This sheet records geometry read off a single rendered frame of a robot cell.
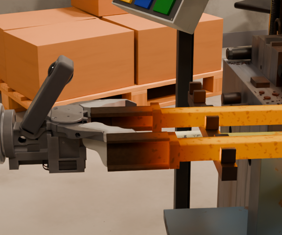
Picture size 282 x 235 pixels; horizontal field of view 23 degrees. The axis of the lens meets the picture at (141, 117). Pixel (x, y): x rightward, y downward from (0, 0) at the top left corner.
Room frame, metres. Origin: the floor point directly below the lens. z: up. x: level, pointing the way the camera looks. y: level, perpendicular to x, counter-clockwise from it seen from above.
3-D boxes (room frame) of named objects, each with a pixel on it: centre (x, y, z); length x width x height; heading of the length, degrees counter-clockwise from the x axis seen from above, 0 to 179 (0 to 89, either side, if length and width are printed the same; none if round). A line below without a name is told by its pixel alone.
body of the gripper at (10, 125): (0.93, 0.14, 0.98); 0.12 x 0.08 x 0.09; 95
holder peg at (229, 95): (1.44, -0.20, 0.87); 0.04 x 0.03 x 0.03; 97
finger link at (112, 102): (1.00, 0.05, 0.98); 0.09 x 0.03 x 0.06; 131
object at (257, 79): (1.40, -0.26, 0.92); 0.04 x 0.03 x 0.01; 7
